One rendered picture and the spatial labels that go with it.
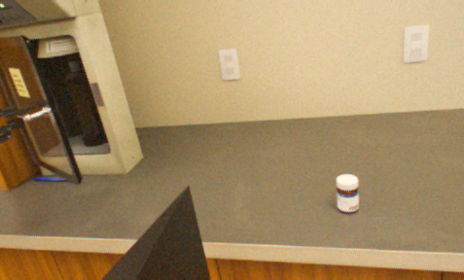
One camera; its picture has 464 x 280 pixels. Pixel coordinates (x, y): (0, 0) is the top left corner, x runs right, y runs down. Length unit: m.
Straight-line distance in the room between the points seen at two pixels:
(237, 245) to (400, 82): 0.85
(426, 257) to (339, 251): 0.15
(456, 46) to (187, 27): 0.90
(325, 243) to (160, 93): 0.98
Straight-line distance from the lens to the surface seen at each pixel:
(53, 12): 1.03
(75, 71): 1.21
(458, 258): 0.76
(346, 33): 1.29
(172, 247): 0.26
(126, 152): 1.15
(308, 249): 0.73
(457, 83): 1.39
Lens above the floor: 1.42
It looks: 23 degrees down
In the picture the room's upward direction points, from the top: 9 degrees counter-clockwise
